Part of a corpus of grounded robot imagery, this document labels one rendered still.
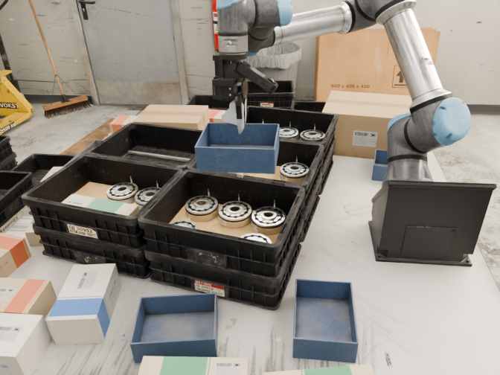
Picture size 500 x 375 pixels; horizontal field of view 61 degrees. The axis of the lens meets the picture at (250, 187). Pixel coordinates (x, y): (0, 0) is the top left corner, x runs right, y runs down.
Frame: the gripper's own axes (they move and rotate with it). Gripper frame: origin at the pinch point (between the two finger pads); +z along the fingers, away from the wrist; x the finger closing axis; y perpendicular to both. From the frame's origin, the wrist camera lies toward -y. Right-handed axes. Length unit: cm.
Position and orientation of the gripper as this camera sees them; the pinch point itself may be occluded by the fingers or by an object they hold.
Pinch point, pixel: (242, 129)
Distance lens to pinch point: 117.9
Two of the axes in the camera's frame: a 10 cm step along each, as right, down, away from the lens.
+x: -1.8, 4.1, -8.9
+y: -9.8, -0.6, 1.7
